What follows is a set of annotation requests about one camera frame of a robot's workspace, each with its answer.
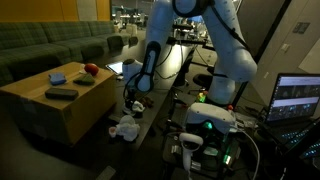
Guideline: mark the white VR controller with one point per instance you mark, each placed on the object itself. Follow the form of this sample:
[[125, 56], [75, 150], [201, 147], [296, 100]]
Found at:
[[190, 143]]

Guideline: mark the red apple toy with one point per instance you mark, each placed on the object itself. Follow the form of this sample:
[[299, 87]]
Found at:
[[91, 68]]

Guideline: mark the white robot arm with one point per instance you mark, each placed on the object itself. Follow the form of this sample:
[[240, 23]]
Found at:
[[234, 62]]

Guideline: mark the white cloth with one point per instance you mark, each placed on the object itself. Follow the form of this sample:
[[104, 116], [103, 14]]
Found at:
[[136, 112]]

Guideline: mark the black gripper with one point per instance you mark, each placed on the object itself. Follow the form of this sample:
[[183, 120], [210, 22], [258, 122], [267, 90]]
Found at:
[[131, 96]]

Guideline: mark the green plaid sofa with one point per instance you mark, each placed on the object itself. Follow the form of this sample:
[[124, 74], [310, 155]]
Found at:
[[20, 41]]

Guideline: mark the blue sponge block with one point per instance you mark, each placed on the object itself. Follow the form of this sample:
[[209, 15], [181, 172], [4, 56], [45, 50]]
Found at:
[[57, 78]]

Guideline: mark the white plastic bag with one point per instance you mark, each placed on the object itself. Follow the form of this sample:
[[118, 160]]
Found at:
[[127, 128]]

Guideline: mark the green cloth wedge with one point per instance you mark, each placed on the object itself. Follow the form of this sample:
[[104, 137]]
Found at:
[[85, 79]]

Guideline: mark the black rectangular case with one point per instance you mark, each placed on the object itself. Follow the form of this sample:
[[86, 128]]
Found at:
[[61, 94]]

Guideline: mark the white tablet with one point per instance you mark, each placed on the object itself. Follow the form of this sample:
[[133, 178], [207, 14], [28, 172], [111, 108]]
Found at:
[[115, 67]]

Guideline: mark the open laptop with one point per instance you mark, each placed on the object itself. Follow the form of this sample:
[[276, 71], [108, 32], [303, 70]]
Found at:
[[293, 103]]

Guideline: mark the brown plush toy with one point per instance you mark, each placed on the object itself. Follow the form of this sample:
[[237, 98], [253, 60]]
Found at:
[[146, 102]]

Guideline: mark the cardboard box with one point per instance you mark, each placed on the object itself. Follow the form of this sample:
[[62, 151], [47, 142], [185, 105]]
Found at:
[[63, 121]]

